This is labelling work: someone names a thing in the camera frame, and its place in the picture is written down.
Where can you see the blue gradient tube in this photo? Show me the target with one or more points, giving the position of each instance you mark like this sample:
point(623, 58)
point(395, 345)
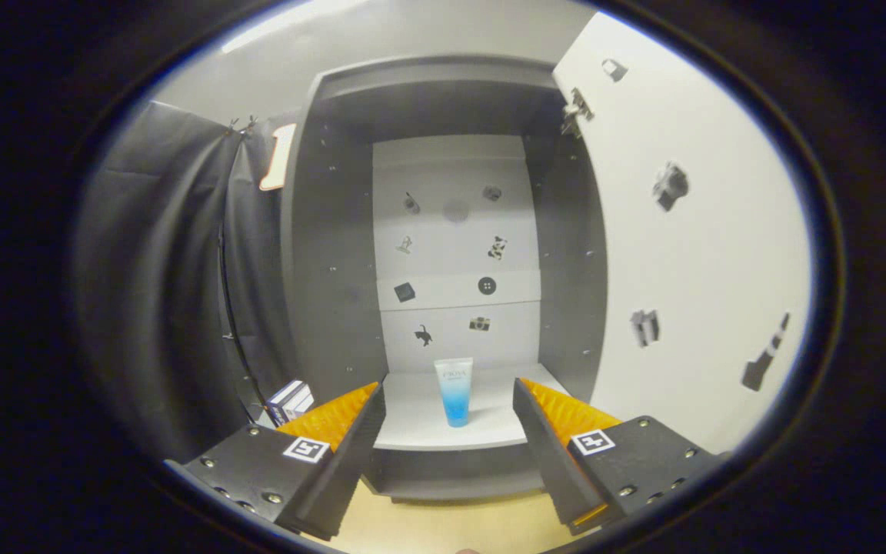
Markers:
point(455, 392)

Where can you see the black backdrop cloth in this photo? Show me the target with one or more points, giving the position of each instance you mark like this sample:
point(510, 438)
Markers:
point(158, 292)

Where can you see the metal door hinge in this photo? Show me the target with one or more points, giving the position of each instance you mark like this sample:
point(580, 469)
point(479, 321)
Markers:
point(575, 111)

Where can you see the black backdrop stand pole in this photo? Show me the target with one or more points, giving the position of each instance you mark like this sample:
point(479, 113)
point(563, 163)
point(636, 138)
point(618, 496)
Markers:
point(229, 323)

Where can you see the blue and white box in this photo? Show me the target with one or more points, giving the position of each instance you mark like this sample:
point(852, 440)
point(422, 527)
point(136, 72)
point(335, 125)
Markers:
point(289, 400)

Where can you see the grey cabinet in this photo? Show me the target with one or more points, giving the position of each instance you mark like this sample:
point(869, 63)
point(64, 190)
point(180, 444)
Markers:
point(335, 269)

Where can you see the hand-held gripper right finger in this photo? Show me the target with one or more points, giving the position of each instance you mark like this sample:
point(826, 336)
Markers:
point(554, 469)

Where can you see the white cabinet door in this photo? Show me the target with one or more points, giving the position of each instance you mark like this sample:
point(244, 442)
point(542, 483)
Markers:
point(704, 254)

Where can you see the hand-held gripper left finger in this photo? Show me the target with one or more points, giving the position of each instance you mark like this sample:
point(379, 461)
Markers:
point(339, 477)

